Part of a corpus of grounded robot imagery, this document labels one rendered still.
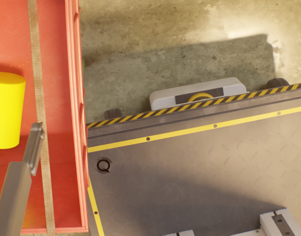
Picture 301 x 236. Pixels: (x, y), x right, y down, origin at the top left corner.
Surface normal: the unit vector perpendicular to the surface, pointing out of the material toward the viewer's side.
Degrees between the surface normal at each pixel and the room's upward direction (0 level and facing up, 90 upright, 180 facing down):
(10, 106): 32
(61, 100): 0
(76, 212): 90
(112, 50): 0
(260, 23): 0
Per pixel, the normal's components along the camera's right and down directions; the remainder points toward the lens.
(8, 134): 0.64, 0.35
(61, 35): 0.09, 0.32
